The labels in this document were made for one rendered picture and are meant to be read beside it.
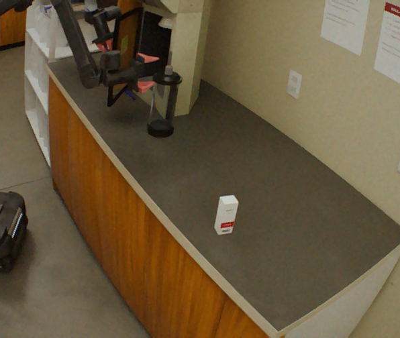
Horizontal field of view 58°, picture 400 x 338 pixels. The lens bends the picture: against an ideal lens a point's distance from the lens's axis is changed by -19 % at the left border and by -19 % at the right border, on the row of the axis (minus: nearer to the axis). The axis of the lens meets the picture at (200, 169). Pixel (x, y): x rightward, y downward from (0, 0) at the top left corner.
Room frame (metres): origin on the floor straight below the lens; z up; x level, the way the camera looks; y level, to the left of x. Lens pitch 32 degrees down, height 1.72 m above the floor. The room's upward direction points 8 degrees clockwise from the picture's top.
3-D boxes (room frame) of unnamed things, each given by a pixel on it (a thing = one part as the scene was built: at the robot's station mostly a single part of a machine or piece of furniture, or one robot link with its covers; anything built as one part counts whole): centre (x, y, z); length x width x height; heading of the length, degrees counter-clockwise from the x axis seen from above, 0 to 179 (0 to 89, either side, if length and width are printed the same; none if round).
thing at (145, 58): (1.40, 0.23, 1.24); 0.09 x 0.07 x 0.07; 128
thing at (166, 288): (1.59, 0.10, 0.45); 2.05 x 0.67 x 0.90; 38
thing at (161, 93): (1.45, 0.16, 1.06); 0.11 x 0.11 x 0.21
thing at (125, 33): (1.65, 0.38, 1.19); 0.30 x 0.01 x 0.40; 174
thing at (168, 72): (1.45, 0.16, 1.18); 0.09 x 0.09 x 0.07
